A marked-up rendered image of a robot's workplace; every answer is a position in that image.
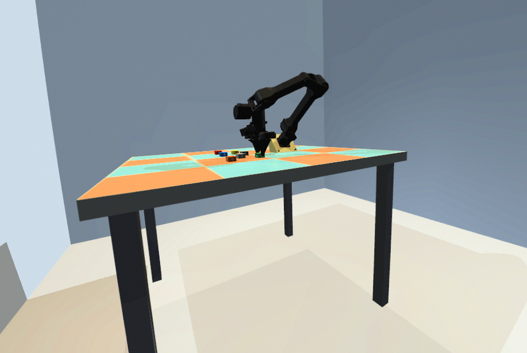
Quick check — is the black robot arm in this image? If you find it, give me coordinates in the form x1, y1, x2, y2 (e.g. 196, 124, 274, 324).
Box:
233, 72, 329, 147

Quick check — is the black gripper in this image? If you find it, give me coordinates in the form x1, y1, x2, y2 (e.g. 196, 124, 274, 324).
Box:
245, 119, 276, 156

